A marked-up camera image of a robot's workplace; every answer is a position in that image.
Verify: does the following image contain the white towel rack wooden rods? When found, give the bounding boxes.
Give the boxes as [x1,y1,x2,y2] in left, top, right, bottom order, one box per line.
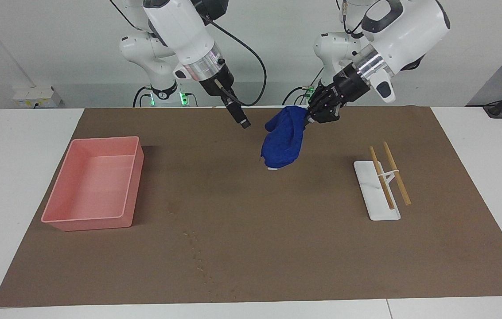
[353,141,412,222]

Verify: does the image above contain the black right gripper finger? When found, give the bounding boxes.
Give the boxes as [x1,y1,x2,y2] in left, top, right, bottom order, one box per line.
[228,102,249,130]
[233,100,252,127]

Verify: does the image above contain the blue towel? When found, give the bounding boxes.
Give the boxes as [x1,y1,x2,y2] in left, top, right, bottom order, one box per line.
[260,105,310,171]

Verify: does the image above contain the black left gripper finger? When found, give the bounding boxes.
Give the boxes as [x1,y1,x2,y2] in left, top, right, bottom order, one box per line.
[309,99,342,124]
[309,85,338,110]

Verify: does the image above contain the white wall socket box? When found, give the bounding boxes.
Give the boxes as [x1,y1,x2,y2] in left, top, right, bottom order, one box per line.
[12,86,62,109]

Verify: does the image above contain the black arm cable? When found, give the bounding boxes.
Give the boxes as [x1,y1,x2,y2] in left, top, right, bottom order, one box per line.
[341,0,365,35]
[109,0,268,107]

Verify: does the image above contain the pink plastic bin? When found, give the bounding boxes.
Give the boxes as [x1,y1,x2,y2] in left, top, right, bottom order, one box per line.
[41,136,145,232]

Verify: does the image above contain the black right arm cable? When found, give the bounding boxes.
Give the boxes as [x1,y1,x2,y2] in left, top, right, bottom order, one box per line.
[109,0,268,107]

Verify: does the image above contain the black left base cables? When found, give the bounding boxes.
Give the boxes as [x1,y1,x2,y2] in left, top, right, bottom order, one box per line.
[282,66,325,106]

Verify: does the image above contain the black right base cables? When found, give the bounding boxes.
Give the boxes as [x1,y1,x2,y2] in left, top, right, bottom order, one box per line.
[133,86,154,107]

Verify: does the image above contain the black base cables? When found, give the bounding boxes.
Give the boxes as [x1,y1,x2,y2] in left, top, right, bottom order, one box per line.
[133,86,154,107]
[282,66,325,106]

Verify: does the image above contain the brown table mat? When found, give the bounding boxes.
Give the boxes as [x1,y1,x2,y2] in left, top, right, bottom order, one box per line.
[0,105,502,308]

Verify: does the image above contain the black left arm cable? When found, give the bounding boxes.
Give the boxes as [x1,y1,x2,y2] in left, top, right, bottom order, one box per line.
[341,0,365,35]

